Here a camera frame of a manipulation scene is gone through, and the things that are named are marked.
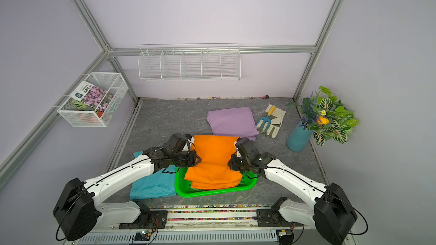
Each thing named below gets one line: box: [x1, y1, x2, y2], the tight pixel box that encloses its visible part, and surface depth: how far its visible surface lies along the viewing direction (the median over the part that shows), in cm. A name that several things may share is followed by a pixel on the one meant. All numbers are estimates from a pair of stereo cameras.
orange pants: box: [184, 134, 243, 190], surface depth 78 cm
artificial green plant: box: [286, 86, 359, 147], surface depth 69 cm
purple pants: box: [206, 106, 260, 142], surface depth 108 cm
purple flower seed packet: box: [69, 80, 114, 112], surface depth 75 cm
